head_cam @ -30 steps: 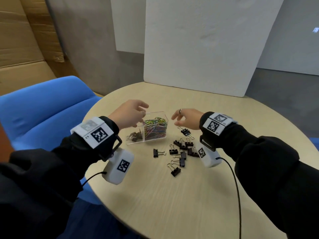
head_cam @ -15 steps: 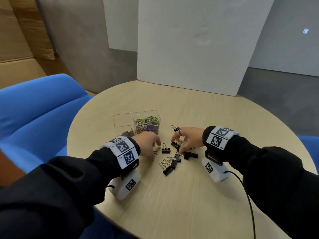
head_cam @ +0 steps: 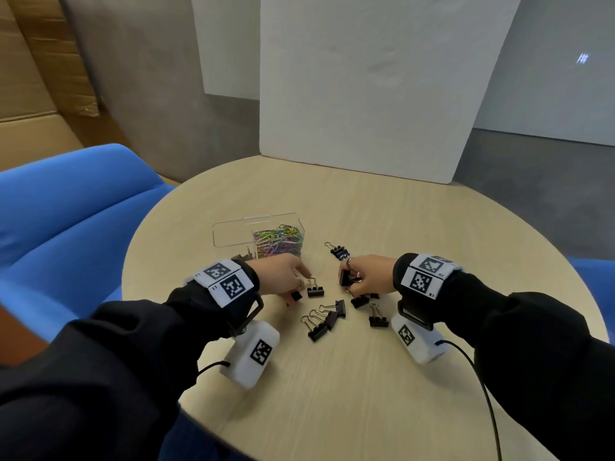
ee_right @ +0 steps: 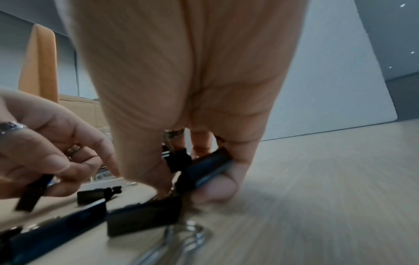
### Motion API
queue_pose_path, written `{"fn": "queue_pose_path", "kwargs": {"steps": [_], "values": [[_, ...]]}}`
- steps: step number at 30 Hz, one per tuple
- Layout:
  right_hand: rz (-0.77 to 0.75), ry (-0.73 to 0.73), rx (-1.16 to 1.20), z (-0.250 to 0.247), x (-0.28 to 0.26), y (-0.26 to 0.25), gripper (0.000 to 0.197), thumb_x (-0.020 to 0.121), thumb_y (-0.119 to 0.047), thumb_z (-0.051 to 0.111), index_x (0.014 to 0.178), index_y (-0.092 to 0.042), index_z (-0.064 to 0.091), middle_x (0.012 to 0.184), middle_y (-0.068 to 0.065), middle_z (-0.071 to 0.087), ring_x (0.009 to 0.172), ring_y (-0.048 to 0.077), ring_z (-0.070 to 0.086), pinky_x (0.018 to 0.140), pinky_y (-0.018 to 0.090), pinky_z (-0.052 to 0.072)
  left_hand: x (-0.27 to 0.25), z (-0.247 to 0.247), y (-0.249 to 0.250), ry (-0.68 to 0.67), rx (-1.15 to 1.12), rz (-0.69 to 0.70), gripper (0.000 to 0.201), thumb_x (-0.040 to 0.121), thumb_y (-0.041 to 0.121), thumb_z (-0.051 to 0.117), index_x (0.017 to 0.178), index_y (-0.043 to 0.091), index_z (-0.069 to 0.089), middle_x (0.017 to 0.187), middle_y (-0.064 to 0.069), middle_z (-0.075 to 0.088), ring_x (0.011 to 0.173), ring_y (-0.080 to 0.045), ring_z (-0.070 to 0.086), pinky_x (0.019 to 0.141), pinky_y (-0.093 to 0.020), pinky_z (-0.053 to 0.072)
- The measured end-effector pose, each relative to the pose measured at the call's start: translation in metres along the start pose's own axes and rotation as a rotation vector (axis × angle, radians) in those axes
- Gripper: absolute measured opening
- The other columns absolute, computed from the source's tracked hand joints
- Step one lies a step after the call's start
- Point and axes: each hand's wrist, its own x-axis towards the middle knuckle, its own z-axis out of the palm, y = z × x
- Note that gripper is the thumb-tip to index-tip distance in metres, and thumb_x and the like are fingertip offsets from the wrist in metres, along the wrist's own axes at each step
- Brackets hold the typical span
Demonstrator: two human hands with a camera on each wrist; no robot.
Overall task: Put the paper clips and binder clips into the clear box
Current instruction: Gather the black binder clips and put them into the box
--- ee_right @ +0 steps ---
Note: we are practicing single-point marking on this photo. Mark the person's left hand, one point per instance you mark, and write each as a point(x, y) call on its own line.
point(39, 145)

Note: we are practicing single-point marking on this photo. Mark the person's right hand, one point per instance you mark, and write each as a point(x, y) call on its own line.
point(183, 64)

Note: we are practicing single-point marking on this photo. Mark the cardboard box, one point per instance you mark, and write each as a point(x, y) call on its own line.
point(81, 111)

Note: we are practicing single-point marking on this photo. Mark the white printed package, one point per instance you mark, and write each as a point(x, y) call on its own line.
point(106, 177)

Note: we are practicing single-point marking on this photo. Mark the large black binder clip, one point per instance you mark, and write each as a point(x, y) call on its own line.
point(55, 233)

